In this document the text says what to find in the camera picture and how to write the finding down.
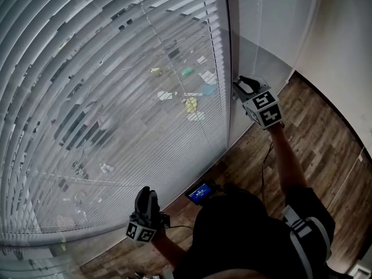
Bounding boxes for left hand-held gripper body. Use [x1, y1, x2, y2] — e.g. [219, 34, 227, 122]
[125, 206, 163, 244]

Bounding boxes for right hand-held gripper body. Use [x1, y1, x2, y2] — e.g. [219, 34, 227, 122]
[241, 81, 285, 131]

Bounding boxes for person's left forearm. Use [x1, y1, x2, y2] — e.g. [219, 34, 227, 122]
[151, 227, 190, 269]

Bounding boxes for person's right forearm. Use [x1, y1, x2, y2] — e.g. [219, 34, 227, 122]
[265, 123, 309, 192]

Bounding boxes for teal floor item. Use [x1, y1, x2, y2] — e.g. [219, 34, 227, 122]
[200, 85, 219, 96]

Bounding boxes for small black chest monitor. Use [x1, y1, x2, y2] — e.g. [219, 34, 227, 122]
[184, 179, 219, 206]

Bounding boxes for yellow floor item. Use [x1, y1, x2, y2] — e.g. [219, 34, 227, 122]
[185, 96, 199, 114]

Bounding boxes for person's black shirt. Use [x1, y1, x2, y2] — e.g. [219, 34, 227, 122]
[173, 184, 337, 279]

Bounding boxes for black office chair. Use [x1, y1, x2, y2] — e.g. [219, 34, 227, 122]
[53, 103, 109, 151]

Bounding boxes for black mounted camera box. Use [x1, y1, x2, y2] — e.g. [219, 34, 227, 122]
[159, 211, 172, 229]

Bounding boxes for white wall cable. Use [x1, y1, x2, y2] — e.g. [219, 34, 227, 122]
[327, 146, 365, 206]

